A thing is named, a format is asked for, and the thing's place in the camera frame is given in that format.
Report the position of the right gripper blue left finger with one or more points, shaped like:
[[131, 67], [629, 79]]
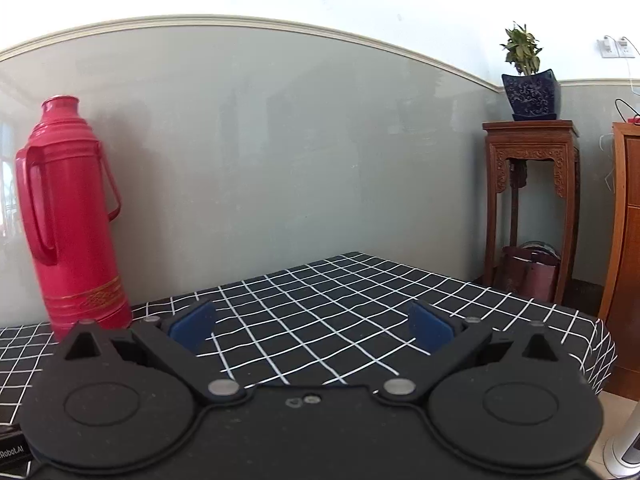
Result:
[[171, 344]]

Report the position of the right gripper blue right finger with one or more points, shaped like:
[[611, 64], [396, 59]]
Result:
[[451, 343]]

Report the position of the black white grid tablecloth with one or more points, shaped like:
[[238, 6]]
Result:
[[343, 320]]

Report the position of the dark red bag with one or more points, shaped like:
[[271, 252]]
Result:
[[529, 271]]

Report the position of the wooden cabinet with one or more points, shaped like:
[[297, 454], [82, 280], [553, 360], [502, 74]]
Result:
[[619, 309]]

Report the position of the red thermos flask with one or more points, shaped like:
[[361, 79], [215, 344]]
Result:
[[62, 176]]

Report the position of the black labelled device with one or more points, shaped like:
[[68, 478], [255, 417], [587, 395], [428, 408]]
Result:
[[15, 455]]

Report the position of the white fan base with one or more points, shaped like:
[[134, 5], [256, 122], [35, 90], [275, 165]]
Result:
[[621, 452]]

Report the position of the carved wooden plant stand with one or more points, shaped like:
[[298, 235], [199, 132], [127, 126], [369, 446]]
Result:
[[537, 163]]

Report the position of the dark blue flower pot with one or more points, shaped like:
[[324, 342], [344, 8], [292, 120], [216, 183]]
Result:
[[534, 97]]

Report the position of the green potted plant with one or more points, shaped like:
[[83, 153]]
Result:
[[522, 50]]

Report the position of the white wall socket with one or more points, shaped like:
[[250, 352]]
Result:
[[610, 47]]

